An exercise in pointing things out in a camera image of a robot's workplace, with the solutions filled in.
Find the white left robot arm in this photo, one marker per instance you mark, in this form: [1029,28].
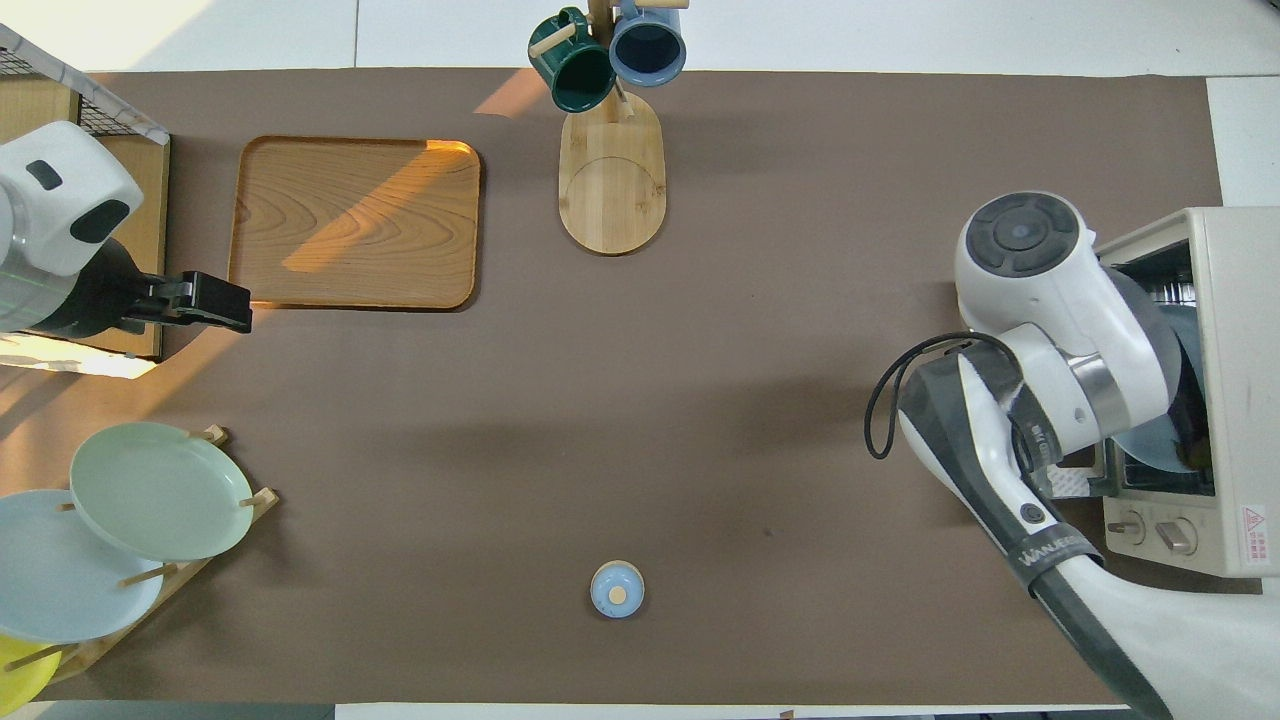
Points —
[55,200]

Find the blue mug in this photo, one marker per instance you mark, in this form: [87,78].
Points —
[648,45]

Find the wooden plate rack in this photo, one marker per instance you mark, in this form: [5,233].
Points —
[262,497]

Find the wooden mug tree stand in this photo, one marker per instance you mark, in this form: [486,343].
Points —
[612,190]

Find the beige oven knob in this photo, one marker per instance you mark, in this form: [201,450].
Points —
[1177,538]
[1127,530]

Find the pale blue racked plate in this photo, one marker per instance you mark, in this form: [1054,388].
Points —
[50,580]

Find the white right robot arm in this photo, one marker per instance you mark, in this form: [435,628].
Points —
[1040,300]

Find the cream toaster oven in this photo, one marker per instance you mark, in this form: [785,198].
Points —
[1240,350]

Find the light blue plate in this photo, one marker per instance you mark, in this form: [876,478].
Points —
[1165,445]

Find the wooden two-step shelf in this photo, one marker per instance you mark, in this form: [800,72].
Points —
[30,100]

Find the brown table mat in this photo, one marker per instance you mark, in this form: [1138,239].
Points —
[700,400]

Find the yellow racked plate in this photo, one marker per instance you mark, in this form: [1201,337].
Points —
[15,680]

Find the pale green racked plate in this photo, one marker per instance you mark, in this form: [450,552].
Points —
[150,490]

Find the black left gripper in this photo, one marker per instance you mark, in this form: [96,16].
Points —
[100,290]

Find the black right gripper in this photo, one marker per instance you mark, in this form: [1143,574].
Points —
[1150,330]

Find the dark green mug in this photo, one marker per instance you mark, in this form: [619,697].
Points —
[580,75]

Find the wooden serving tray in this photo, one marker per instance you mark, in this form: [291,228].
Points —
[350,220]

